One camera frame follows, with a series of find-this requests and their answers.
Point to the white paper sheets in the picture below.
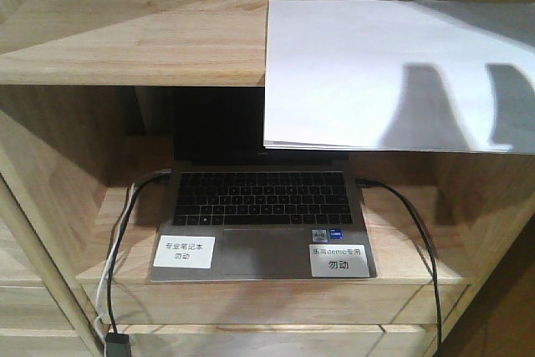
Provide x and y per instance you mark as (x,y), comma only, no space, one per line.
(400,75)

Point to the grey laptop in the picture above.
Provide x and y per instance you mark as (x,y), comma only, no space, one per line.
(264,207)

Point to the white label sticker right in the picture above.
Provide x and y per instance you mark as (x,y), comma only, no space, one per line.
(338,261)

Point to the white label sticker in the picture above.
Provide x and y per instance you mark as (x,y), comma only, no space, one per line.
(184,252)
(338,261)

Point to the white label sticker left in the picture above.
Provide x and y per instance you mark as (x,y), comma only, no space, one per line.
(184,252)

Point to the wooden shelf unit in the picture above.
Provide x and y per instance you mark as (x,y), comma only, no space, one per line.
(67,156)

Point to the grey usb adapter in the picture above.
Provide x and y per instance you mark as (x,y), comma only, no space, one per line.
(117,345)

